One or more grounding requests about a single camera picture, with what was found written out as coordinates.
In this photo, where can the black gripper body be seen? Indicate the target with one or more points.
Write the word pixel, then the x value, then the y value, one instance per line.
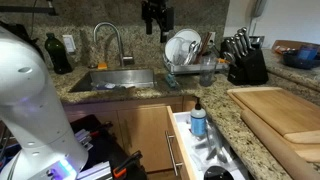
pixel 160 11

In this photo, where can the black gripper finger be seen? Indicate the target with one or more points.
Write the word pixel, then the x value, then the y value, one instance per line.
pixel 164 36
pixel 149 27

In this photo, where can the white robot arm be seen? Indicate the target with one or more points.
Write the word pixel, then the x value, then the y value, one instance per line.
pixel 30 110

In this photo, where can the steel gooseneck tap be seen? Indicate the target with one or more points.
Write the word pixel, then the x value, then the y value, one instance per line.
pixel 118 36

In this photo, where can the dark blue bottle with label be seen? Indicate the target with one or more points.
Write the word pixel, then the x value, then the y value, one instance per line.
pixel 103 86

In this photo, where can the dark green glass bottle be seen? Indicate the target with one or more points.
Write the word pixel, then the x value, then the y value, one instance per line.
pixel 57 55

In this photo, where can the wooden drawer white inside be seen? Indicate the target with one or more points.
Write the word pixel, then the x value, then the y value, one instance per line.
pixel 181 146

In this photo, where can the small white plate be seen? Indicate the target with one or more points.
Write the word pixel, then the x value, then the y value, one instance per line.
pixel 173 48

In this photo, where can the large white plate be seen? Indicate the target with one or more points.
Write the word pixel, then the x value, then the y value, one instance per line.
pixel 190 35

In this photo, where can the steel spoons in rack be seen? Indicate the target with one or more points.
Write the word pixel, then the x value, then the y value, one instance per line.
pixel 192 50

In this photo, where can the wooden utensils in rack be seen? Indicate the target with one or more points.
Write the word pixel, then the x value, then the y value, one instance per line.
pixel 204 45

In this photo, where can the metal dish rack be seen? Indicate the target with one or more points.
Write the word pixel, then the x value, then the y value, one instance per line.
pixel 190 68

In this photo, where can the clear drinking glass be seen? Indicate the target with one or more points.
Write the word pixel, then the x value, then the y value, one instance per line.
pixel 207 71

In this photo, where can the steel sink basin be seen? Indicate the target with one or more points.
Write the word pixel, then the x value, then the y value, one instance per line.
pixel 123 78

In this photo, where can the orange sponge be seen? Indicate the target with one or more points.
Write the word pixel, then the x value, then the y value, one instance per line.
pixel 102 66

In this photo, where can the black container behind knives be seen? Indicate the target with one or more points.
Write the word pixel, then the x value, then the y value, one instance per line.
pixel 256 41

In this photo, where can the black knife block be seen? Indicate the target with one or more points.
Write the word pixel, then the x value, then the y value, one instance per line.
pixel 251 68

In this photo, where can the wooden cabinet door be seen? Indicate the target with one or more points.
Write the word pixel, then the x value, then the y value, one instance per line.
pixel 145 136

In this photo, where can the clear bag of cutlery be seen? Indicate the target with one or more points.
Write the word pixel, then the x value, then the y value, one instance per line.
pixel 213 146

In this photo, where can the orange and black clamp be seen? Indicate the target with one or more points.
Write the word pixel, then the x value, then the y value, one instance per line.
pixel 125 165

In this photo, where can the wooden cutting board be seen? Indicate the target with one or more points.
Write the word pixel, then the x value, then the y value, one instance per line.
pixel 276 111

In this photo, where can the dark blue bowl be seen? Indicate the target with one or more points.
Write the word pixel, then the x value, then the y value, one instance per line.
pixel 300 61

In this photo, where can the black round container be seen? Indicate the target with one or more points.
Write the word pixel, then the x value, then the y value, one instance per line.
pixel 218 173

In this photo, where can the wooden rolling pin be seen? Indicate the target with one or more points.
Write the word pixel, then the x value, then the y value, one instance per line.
pixel 276 146

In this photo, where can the white wall switch plate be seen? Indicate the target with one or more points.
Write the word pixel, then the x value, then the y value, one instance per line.
pixel 69 43

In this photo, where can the grey wall phone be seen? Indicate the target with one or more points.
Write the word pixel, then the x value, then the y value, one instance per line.
pixel 259 7

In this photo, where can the silver aluminium rail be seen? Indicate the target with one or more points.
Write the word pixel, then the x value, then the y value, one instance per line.
pixel 96 171

